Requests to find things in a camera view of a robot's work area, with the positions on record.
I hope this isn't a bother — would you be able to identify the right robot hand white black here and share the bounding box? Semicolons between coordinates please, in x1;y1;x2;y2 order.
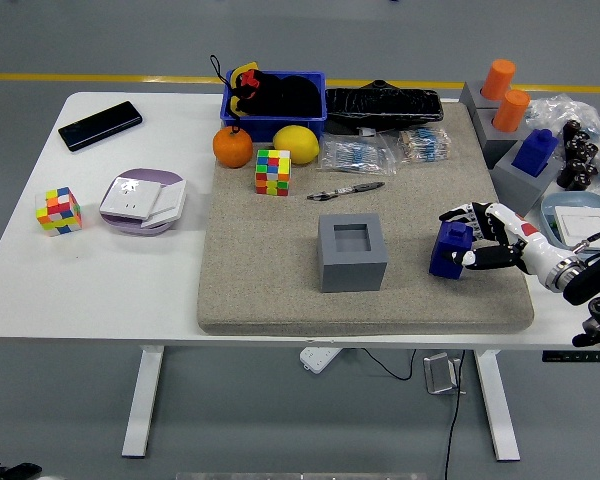
438;201;565;281

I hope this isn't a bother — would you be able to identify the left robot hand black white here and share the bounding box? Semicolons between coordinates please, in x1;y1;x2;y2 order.
0;462;44;480

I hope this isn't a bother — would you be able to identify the blue square seal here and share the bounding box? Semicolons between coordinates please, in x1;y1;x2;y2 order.
428;219;474;280
511;128;560;177

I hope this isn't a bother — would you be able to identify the grey square seal holder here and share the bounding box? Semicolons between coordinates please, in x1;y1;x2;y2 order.
317;213;390;294
490;144;566;219

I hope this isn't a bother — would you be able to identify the grey round-hole seal holder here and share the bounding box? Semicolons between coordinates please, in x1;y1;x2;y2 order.
459;79;501;114
472;107;531;169

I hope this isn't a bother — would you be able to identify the orange cylinder seal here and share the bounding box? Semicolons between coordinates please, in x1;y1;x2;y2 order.
492;89;532;134
481;58;517;101

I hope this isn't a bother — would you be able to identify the light blue plate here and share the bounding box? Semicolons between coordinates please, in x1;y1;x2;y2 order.
539;192;600;261

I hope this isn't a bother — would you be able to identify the pile of dark brown caps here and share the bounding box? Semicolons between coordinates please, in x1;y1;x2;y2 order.
556;119;600;193

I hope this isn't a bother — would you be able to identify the clear bag of resistors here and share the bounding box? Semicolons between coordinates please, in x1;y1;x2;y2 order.
384;125;454;166
317;134;399;177

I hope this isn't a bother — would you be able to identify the crumpled clear plastic bag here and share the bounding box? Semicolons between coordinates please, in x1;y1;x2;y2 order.
524;92;600;201

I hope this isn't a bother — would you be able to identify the black table control panel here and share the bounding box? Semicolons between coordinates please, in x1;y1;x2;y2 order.
541;350;600;363

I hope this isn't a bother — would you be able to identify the white table leg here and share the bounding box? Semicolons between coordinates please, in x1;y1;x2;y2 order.
121;344;166;459
473;348;522;463

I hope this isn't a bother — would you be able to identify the black silver pen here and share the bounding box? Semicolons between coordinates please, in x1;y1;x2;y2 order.
306;181;387;202

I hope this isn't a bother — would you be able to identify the black wrapped keyboard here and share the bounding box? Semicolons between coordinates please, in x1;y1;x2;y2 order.
324;78;445;135

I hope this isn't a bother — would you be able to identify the white power strip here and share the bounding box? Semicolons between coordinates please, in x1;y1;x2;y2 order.
299;346;342;374

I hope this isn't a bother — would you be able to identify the yellow lemon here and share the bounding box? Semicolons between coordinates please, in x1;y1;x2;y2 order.
272;124;322;166

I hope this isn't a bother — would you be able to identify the aligned colourful puzzle cube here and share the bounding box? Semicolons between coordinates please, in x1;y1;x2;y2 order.
255;148;293;197

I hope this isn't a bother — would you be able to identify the grey-brown fabric mat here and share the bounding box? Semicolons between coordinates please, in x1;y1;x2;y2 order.
197;102;536;337

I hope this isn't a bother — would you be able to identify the twisted colourful puzzle cube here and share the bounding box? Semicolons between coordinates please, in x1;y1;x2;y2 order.
35;186;84;238

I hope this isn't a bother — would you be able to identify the blue plastic bin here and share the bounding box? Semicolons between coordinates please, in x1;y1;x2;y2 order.
220;70;328;145

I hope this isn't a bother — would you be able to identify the orange fruit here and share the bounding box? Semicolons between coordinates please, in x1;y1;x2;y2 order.
212;125;256;169

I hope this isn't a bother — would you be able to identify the yellow black red gadget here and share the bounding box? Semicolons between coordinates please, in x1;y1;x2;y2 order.
228;60;261;116

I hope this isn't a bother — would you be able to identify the purple plate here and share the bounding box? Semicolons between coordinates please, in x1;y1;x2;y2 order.
99;167;188;237

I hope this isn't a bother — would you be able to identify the black smartphone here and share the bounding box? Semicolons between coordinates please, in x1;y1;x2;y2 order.
58;100;145;153

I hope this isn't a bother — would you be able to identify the white wall switch panel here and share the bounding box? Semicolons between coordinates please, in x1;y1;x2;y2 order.
140;179;188;230
553;206;600;247

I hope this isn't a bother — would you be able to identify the silver metal bracket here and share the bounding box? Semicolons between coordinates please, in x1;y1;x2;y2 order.
423;352;467;397

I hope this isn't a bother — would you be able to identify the black power cable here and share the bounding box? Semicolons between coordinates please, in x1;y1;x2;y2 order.
442;349;467;480
362;348;419;381

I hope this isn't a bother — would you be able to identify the white wall socket panel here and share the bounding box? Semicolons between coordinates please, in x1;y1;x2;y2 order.
99;176;167;223

